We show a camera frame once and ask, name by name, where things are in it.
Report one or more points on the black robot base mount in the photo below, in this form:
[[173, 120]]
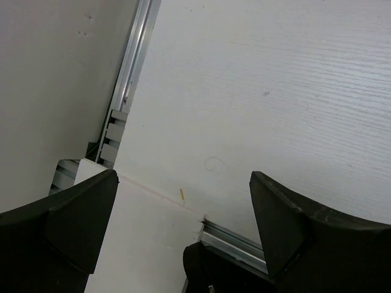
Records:
[[208, 271]]

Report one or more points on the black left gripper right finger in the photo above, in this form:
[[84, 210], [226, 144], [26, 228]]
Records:
[[309, 247]]

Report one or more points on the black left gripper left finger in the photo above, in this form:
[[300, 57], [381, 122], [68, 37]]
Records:
[[53, 244]]

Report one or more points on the aluminium frame rail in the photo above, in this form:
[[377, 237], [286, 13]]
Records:
[[104, 151]]

